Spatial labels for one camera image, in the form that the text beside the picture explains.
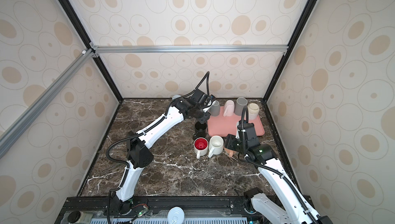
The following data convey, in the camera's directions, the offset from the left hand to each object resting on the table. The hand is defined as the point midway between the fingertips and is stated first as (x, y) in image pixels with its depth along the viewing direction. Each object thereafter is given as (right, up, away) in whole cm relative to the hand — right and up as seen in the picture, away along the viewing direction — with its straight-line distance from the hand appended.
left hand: (210, 112), depth 83 cm
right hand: (+8, -13, -6) cm, 17 cm away
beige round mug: (+30, +2, +20) cm, 36 cm away
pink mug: (+14, +3, +20) cm, 25 cm away
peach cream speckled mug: (+11, -22, 0) cm, 25 cm away
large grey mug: (+22, +7, +20) cm, 30 cm away
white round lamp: (-16, -45, -16) cm, 50 cm away
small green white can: (-24, +12, +31) cm, 41 cm away
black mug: (-5, -11, +17) cm, 21 cm away
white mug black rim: (-5, -21, +9) cm, 23 cm away
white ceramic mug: (+3, -19, +3) cm, 19 cm away
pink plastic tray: (+12, -9, +22) cm, 27 cm away
